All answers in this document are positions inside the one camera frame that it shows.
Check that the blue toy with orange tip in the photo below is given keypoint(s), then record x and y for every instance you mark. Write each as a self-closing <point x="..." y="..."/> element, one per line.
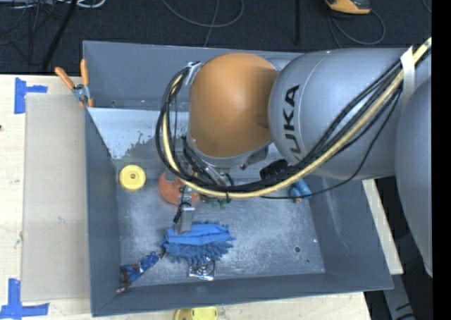
<point x="300" y="189"/>

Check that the black cylinder on white bracket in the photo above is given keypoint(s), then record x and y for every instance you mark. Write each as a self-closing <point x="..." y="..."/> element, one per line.
<point x="275" y="170"/>

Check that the blue and red toy figure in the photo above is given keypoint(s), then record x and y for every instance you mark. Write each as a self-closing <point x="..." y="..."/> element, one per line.
<point x="138" y="270"/>

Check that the yellow round toy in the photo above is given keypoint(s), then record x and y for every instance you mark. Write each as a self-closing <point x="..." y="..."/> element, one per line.
<point x="196" y="313"/>

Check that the yellow round disc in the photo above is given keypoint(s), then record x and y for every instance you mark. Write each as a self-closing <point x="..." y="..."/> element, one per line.
<point x="132" y="177"/>

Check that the blue spiky cloth mitt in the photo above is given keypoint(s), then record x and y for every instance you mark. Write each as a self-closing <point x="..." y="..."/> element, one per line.
<point x="202" y="242"/>

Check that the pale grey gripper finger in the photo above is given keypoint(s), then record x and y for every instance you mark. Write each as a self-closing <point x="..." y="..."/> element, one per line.
<point x="187" y="220"/>

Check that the orange round slice toy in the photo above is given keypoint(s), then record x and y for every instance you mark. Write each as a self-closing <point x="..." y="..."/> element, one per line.
<point x="169" y="189"/>

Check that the grey metal bin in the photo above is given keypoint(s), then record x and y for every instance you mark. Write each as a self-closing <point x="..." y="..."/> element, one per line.
<point x="267" y="241"/>

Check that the pale flat board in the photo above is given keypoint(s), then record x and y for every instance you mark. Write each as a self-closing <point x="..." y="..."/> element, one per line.
<point x="53" y="198"/>

